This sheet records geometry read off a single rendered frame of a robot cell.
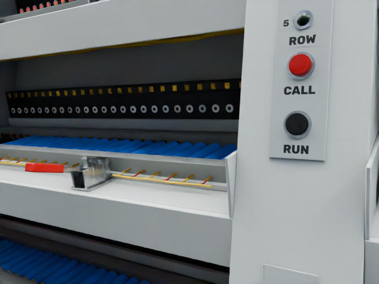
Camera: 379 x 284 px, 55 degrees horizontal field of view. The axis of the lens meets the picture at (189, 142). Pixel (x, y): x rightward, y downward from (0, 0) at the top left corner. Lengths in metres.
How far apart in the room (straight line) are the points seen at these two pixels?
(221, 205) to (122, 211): 0.10
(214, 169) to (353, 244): 0.14
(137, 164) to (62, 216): 0.10
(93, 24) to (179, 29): 0.11
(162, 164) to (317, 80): 0.19
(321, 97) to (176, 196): 0.16
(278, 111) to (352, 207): 0.08
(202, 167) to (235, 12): 0.15
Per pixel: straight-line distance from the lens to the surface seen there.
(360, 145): 0.27
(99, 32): 0.42
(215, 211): 0.31
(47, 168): 0.37
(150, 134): 0.53
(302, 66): 0.28
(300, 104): 0.28
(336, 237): 0.27
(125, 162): 0.41
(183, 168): 0.37
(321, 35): 0.29
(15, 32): 0.53
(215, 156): 0.40
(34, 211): 0.47
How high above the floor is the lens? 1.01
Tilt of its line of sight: 2 degrees up
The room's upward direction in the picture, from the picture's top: 4 degrees clockwise
